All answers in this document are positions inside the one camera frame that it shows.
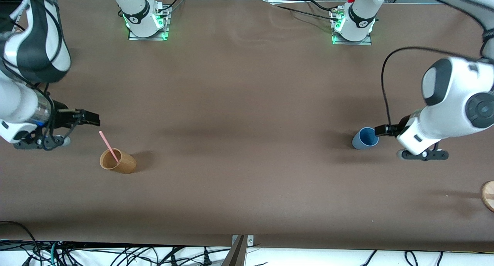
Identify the blue cup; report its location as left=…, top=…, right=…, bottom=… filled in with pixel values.
left=352, top=127, right=379, bottom=150

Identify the pink straw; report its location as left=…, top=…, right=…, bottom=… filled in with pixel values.
left=99, top=131, right=119, bottom=163

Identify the brown wooden cup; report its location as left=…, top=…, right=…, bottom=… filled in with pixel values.
left=100, top=148, right=137, bottom=175

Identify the round wooden board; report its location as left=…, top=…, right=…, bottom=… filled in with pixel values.
left=480, top=180, right=494, bottom=213

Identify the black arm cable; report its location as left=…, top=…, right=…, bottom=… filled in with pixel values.
left=37, top=83, right=85, bottom=151
left=381, top=46, right=483, bottom=127

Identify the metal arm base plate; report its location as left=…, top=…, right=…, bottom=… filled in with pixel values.
left=128, top=5, right=171, bottom=41
left=331, top=7, right=372, bottom=46

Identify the black table cable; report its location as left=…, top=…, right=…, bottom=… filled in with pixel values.
left=304, top=0, right=341, bottom=12
left=271, top=5, right=337, bottom=22

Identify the metal table bracket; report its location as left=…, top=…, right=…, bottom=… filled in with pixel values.
left=232, top=234, right=254, bottom=248

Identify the dark support post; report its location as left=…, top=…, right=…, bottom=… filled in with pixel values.
left=221, top=235, right=247, bottom=266

